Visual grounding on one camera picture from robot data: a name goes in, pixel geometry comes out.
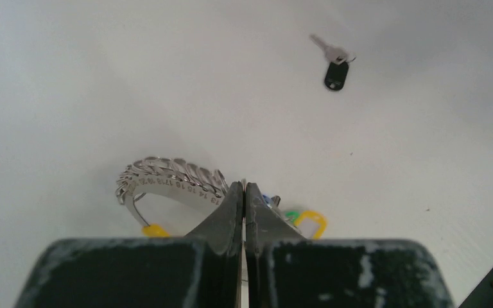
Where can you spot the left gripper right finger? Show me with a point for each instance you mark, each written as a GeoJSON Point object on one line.
{"type": "Point", "coordinates": [286, 269]}

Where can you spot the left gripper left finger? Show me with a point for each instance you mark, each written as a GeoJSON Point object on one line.
{"type": "Point", "coordinates": [200, 269]}

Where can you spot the green key tag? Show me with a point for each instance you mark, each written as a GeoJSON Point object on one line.
{"type": "Point", "coordinates": [291, 215]}

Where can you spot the yellow key tag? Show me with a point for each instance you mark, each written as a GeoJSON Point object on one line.
{"type": "Point", "coordinates": [311, 224]}

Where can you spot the large keyring with yellow handle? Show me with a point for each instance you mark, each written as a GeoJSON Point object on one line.
{"type": "Point", "coordinates": [174, 178]}

